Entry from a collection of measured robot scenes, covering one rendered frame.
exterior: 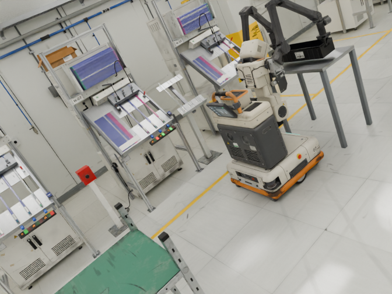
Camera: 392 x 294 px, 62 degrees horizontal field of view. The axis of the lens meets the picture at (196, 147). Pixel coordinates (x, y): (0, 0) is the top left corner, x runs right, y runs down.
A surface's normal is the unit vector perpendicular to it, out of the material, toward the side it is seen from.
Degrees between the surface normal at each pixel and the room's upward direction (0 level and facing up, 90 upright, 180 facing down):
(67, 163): 90
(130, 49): 90
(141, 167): 90
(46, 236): 90
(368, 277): 0
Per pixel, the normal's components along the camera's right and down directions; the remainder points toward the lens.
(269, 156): 0.51, 0.14
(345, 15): -0.72, 0.55
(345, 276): -0.41, -0.83
